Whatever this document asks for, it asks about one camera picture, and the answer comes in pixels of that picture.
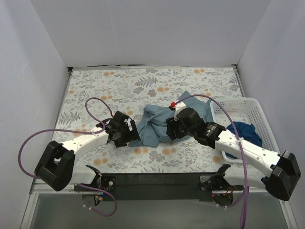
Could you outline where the light blue t shirt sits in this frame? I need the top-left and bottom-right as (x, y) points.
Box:
(129, 91), (213, 147)

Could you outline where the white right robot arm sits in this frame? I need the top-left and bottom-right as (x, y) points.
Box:
(166, 108), (301, 201)

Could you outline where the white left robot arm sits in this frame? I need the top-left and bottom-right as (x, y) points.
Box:
(34, 111), (140, 191)

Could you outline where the floral patterned table cloth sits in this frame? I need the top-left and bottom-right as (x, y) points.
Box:
(54, 67), (243, 173)

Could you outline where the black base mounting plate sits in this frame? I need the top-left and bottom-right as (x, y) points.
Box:
(73, 172), (241, 202)

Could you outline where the dark blue t shirt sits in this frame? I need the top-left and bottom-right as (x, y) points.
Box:
(234, 122), (263, 147)

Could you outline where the white plastic laundry basket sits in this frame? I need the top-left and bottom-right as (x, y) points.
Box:
(210, 98), (280, 164)

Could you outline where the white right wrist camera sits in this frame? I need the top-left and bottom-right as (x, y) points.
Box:
(169, 101), (186, 121)

